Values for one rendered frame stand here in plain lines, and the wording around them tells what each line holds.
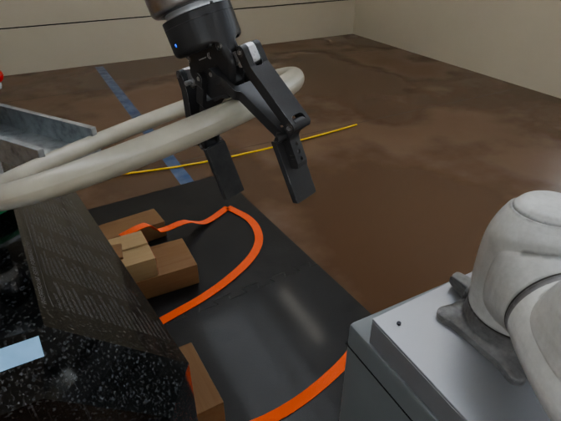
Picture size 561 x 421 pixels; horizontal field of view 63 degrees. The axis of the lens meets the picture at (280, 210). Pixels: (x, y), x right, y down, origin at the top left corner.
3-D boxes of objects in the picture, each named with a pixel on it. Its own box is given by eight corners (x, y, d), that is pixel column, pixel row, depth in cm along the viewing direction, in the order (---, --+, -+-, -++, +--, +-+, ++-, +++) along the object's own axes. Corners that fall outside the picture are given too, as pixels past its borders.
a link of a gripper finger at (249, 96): (234, 66, 51) (235, 55, 50) (303, 132, 48) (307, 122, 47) (205, 77, 49) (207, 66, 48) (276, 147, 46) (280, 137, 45)
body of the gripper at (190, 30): (245, -11, 47) (276, 79, 50) (203, 13, 53) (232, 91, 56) (185, 6, 43) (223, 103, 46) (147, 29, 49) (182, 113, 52)
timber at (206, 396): (225, 423, 160) (224, 401, 154) (193, 439, 155) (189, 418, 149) (194, 362, 182) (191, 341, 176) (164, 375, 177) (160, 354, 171)
